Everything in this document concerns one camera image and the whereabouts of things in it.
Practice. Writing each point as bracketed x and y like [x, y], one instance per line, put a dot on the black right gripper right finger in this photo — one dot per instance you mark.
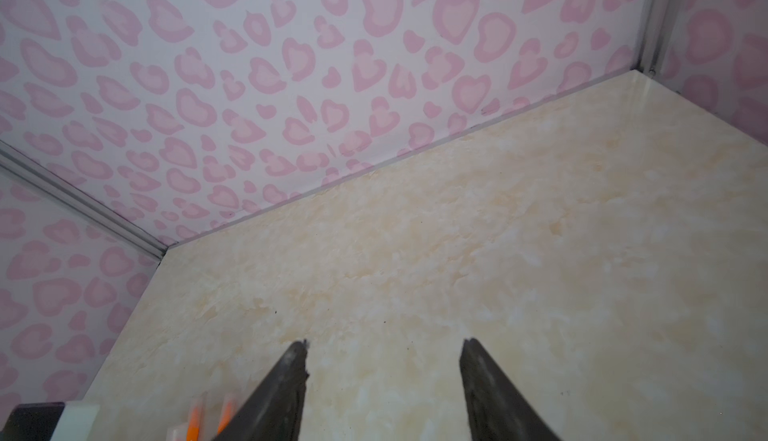
[496, 409]

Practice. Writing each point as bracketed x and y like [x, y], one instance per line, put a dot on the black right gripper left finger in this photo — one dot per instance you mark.
[274, 410]

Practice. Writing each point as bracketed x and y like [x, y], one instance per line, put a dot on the orange marker pen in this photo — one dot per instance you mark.
[228, 410]
[194, 421]

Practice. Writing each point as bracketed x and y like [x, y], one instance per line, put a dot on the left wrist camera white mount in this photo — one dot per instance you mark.
[54, 421]

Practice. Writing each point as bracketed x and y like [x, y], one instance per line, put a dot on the aluminium corner frame post left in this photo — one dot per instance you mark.
[25, 170]

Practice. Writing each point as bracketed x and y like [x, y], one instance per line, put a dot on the aluminium corner frame post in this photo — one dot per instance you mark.
[25, 170]
[656, 31]

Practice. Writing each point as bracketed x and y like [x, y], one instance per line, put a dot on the aluminium corner frame post right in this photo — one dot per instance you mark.
[656, 31]

